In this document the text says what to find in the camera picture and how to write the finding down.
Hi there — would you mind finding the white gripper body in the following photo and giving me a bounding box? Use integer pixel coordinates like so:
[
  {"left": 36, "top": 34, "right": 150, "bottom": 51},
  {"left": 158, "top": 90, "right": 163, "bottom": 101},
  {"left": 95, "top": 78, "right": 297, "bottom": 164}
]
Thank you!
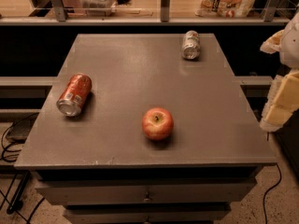
[{"left": 279, "top": 13, "right": 299, "bottom": 69}]

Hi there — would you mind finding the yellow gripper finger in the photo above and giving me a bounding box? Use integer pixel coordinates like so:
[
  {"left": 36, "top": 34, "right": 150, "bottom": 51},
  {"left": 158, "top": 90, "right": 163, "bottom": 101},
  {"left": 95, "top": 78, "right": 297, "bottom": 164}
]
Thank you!
[
  {"left": 260, "top": 30, "right": 283, "bottom": 54},
  {"left": 260, "top": 71, "right": 299, "bottom": 132}
]

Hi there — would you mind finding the silver 7up can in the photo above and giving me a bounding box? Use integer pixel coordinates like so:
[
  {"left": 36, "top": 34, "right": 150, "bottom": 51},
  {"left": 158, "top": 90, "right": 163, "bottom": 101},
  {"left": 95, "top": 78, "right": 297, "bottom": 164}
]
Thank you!
[{"left": 181, "top": 30, "right": 200, "bottom": 60}]

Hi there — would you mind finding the red coke can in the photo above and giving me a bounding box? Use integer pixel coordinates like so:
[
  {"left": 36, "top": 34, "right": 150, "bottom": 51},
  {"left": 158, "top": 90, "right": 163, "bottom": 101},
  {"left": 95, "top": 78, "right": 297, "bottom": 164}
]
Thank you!
[{"left": 56, "top": 73, "right": 93, "bottom": 117}]

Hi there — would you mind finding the snack bag on shelf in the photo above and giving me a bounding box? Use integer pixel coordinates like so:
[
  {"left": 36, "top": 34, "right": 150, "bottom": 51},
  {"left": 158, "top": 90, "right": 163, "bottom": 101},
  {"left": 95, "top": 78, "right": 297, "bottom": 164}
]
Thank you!
[{"left": 195, "top": 0, "right": 255, "bottom": 18}]

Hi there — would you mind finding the red apple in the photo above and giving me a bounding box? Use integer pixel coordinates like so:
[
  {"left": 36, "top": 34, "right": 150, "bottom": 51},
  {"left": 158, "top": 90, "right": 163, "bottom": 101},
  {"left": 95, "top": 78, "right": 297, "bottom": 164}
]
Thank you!
[{"left": 142, "top": 107, "right": 174, "bottom": 141}]

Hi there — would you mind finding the metal drawer knob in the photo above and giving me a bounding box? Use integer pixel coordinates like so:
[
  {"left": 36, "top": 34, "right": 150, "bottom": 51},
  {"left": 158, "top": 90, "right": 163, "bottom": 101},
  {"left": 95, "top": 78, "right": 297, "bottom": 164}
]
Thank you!
[{"left": 143, "top": 191, "right": 152, "bottom": 203}]

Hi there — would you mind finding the clear plastic container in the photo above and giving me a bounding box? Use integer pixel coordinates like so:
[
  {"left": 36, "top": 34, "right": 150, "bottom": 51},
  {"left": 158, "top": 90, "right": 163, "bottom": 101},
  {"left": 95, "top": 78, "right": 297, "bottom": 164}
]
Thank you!
[{"left": 79, "top": 0, "right": 115, "bottom": 17}]

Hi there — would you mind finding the grey drawer cabinet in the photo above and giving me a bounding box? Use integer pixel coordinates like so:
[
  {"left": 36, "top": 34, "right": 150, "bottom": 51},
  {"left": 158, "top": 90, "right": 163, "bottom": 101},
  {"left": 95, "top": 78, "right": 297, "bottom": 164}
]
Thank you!
[{"left": 16, "top": 35, "right": 276, "bottom": 224}]

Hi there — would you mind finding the black cable right floor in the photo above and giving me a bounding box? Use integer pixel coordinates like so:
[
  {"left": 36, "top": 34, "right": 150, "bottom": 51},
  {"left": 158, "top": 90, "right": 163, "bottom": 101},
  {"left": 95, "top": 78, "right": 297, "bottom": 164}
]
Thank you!
[{"left": 262, "top": 163, "right": 283, "bottom": 224}]

